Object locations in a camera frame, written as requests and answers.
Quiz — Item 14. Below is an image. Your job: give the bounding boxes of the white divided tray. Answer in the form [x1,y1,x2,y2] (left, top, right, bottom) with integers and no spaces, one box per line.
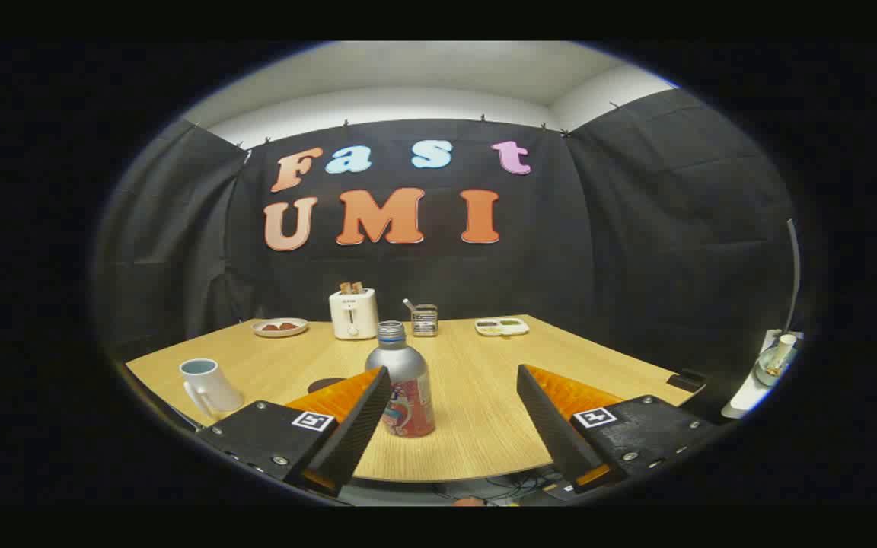
[474,317,530,337]

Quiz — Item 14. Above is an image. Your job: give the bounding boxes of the white toaster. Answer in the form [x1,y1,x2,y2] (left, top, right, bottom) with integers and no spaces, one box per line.
[329,288,379,341]

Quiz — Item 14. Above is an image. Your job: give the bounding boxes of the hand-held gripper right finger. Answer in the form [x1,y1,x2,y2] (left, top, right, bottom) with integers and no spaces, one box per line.
[516,364,717,494]

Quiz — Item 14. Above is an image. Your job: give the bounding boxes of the white round plate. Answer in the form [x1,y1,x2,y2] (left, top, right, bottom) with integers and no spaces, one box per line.
[251,317,310,338]

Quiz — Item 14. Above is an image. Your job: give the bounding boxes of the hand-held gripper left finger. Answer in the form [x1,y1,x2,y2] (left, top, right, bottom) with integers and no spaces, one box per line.
[195,365,394,499]

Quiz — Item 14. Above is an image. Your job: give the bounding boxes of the small black object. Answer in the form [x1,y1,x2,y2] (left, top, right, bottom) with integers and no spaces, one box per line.
[667,368,708,393]

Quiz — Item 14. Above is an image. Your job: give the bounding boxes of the silver juice bottle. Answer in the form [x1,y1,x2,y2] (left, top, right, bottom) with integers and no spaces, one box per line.
[365,320,436,438]

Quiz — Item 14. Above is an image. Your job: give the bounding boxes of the white cup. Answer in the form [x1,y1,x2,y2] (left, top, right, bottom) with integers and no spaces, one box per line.
[180,358,245,418]

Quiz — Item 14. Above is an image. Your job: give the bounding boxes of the black backdrop cloth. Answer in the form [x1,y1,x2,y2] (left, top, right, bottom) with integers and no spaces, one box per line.
[92,88,799,374]

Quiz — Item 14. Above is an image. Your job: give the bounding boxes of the grey bowl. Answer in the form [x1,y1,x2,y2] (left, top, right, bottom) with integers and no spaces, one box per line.
[756,346,793,387]

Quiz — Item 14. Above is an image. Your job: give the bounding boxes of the wooden table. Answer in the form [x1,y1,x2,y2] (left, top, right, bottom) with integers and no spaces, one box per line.
[125,314,706,483]

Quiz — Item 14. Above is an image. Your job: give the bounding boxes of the grey curved pole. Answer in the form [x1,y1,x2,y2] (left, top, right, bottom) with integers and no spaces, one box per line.
[784,219,802,336]

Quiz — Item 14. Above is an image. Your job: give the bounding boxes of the dark floor cables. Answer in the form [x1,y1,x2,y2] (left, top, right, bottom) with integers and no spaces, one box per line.
[431,470,561,505]

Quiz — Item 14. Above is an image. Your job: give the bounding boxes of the white side shelf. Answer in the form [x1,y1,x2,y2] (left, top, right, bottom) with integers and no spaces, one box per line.
[720,329,805,419]

